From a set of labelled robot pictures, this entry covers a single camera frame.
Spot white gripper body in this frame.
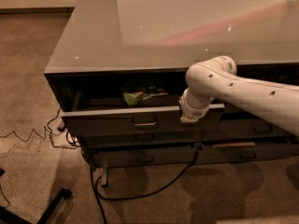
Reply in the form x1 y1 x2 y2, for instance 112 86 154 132
178 88 213 119

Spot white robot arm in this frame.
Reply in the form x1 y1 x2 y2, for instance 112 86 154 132
179 56 299 135

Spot grey drawer cabinet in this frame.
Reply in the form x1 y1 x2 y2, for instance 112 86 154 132
44 0 299 189

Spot green snack bag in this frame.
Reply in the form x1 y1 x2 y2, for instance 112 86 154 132
121 79 167 106

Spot black power adapter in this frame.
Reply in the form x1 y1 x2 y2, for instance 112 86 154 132
57 121 65 132

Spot black stand leg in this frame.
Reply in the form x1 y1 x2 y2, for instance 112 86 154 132
0 188 72 224

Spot thick black floor cable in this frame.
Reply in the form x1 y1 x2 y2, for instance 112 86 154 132
89 149 200 224

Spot thin tangled black cable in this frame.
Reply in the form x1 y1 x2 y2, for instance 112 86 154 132
0 107 80 209

